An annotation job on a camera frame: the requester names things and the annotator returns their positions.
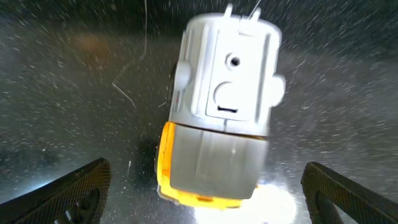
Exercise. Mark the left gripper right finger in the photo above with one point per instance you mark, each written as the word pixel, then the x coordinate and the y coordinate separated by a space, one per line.
pixel 335 199

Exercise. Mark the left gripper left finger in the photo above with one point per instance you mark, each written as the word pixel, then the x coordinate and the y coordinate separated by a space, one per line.
pixel 68 196

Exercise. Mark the grey and yellow toy truck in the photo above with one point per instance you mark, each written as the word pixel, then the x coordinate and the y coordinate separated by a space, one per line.
pixel 217 124

